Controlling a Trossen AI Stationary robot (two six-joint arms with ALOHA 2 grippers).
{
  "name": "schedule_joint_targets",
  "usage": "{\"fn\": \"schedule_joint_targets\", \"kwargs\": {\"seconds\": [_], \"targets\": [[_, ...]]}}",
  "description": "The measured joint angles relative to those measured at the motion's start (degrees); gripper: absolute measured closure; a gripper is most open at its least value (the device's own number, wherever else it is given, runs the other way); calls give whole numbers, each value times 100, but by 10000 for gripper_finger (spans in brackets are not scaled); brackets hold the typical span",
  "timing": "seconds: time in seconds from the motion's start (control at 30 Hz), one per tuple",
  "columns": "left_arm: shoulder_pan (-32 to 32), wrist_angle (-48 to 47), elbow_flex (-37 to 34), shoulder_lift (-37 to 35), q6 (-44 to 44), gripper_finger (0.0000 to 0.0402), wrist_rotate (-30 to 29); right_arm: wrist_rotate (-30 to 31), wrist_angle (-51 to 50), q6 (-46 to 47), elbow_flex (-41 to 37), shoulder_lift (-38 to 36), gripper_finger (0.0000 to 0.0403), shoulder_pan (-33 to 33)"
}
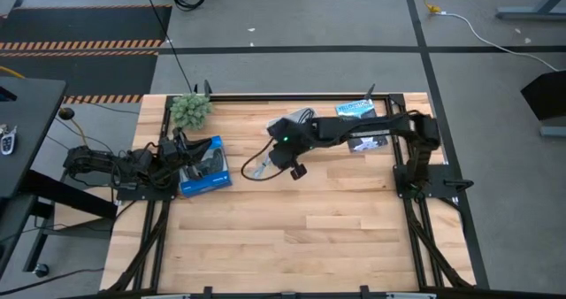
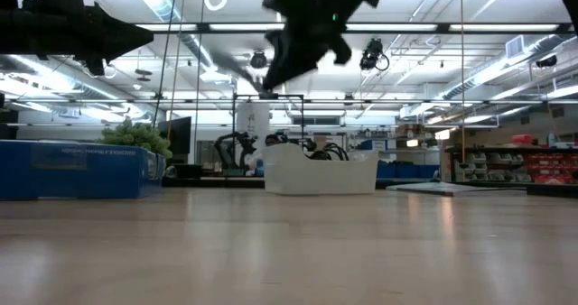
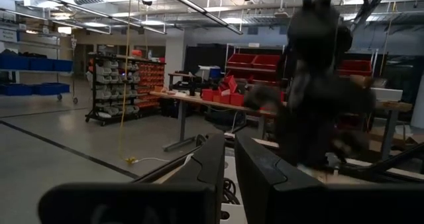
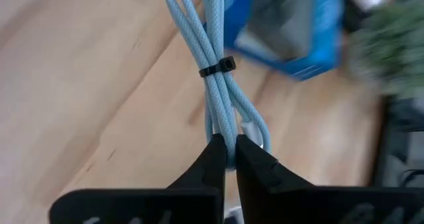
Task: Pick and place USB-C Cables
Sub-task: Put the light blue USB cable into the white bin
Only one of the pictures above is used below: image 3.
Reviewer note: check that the low red bin shelf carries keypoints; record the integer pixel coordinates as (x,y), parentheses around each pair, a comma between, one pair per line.
(356,66)

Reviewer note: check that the shelf with large red bins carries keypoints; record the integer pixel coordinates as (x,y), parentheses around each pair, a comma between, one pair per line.
(255,61)

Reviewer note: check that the wooden work table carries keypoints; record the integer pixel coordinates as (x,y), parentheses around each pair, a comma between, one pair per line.
(185,98)

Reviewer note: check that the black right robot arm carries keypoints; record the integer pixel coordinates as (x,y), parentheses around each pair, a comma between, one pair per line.
(314,35)

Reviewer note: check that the black overhead light bar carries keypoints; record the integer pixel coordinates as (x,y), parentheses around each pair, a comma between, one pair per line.
(212,16)

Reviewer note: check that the white box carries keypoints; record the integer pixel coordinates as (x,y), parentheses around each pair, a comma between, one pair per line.
(386,94)

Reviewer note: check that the shelf with blue bins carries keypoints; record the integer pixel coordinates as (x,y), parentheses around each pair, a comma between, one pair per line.
(33,64)

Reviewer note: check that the pink red container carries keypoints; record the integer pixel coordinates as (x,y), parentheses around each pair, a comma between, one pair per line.
(137,53)

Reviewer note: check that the black partition panel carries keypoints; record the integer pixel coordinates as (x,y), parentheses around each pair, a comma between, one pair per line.
(205,56)

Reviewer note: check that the rack with grey, red bins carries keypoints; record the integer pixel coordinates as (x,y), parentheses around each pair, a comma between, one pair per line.
(132,85)

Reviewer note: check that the wooden table with grey leg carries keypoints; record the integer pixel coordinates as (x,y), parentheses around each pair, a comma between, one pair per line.
(394,105)

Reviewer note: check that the red plastic bin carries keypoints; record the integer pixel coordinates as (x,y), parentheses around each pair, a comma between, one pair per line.
(236,99)
(231,83)
(207,95)

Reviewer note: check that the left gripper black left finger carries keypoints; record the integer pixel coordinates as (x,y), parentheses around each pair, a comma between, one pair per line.
(198,201)

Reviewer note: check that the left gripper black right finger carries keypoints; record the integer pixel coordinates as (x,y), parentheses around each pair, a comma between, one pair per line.
(298,204)

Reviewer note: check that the white and blue cooler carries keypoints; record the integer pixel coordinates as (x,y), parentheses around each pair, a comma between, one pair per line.
(208,72)

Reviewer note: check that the black table frame rod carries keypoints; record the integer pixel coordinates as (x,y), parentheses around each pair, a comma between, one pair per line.
(397,157)
(159,168)

